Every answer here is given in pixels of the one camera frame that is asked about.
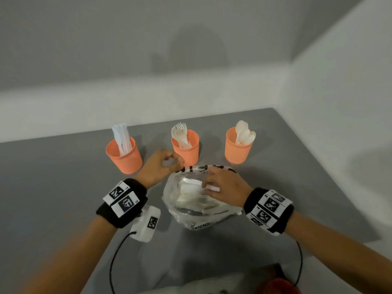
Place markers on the person's right hand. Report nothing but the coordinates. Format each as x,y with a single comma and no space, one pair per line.
229,188

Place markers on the person's left hand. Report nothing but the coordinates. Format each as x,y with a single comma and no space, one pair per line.
153,171

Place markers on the orange mesh cup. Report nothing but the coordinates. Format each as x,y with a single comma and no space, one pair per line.
128,163
237,156
191,156

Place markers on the clear plastic bag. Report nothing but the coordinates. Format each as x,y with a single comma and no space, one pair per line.
199,217

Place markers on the person's left forearm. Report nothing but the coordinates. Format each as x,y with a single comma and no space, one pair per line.
70,260

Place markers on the person's right forearm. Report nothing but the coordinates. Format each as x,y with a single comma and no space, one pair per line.
340,254

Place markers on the black marker wristband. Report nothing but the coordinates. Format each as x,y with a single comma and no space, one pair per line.
287,218
107,214

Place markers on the white shirt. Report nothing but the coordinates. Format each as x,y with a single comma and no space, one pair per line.
208,286

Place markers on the red round object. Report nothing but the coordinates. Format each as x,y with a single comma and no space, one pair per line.
278,287

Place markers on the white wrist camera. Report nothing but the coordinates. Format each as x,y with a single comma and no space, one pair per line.
144,232

